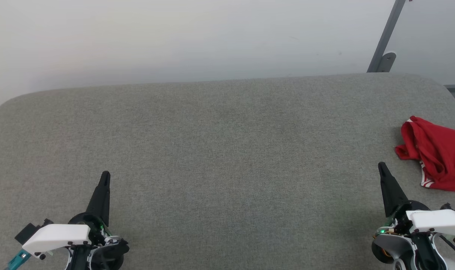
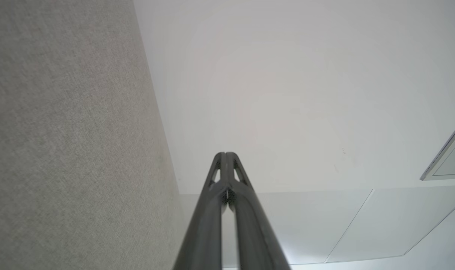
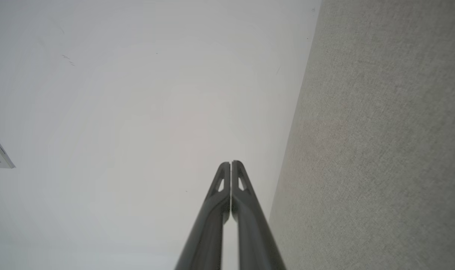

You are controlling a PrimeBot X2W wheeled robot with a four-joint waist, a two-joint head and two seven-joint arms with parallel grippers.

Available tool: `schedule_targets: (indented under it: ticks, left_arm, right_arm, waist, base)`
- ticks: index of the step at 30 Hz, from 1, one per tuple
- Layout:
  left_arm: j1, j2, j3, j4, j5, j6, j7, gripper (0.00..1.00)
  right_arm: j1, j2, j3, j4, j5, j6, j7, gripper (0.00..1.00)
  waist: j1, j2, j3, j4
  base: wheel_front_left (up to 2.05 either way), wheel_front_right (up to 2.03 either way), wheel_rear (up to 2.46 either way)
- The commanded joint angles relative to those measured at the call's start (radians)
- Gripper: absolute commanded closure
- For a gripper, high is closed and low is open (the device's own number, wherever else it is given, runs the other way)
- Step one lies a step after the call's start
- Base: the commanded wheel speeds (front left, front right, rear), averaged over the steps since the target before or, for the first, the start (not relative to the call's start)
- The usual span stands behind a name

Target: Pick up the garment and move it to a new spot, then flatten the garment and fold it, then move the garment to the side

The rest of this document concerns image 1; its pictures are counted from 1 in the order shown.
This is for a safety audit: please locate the grey metal bracket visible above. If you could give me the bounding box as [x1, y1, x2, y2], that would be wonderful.
[376, 52, 396, 73]

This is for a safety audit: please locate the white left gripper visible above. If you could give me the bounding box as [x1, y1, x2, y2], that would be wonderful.
[22, 171, 113, 259]

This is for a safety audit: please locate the red and white basketball jersey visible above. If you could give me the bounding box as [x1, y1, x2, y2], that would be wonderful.
[395, 116, 455, 192]

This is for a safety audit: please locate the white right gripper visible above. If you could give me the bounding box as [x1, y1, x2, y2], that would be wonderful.
[378, 162, 455, 237]

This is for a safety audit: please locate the grey fabric sofa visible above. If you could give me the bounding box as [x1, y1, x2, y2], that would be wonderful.
[0, 73, 455, 270]

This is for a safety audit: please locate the teal left cable connector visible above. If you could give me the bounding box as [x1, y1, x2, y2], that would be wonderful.
[5, 249, 32, 270]

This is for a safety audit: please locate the grey metal pole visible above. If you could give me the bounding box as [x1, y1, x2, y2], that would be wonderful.
[367, 0, 406, 73]

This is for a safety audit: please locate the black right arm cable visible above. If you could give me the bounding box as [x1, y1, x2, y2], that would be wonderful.
[438, 234, 455, 263]

